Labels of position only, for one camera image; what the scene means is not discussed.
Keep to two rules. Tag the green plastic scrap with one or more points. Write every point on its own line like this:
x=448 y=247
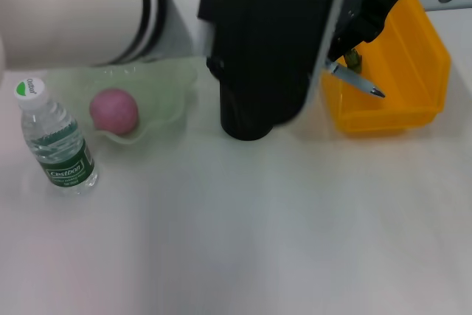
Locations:
x=354 y=59

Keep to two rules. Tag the grey and clear pen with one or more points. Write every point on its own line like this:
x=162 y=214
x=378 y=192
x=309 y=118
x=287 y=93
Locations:
x=355 y=80

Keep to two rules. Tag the pink peach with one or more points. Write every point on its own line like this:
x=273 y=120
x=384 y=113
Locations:
x=114 y=110

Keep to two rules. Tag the clear green-labelled water bottle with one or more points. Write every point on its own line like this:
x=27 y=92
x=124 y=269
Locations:
x=55 y=134

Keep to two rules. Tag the pale green glass fruit plate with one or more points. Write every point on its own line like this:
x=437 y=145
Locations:
x=162 y=82

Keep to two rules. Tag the yellow plastic bin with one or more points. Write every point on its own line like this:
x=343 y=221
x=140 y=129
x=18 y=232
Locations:
x=405 y=71

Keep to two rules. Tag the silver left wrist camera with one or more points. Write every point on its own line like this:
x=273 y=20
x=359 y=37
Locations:
x=265 y=34

